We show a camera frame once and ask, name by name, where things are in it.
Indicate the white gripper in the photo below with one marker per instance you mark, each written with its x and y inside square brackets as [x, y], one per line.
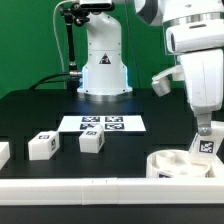
[202, 73]

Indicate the white round stool seat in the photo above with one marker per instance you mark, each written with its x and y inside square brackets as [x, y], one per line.
[173, 163]

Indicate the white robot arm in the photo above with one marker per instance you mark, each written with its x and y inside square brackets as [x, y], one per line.
[104, 72]

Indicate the white marker sheet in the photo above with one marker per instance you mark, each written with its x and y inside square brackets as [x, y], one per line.
[128, 123]

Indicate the white right fence wall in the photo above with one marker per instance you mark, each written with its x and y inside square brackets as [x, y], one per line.
[217, 168]

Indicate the white fence wall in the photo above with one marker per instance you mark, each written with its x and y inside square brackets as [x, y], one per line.
[217, 168]
[4, 153]
[111, 191]

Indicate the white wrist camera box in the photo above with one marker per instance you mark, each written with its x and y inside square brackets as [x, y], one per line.
[195, 36]

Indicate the white front fence wall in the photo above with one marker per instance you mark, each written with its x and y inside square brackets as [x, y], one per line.
[111, 191]

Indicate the black camera stand pole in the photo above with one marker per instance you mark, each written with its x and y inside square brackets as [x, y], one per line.
[73, 15]

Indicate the white left fence wall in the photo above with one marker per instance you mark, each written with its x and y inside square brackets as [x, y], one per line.
[4, 153]

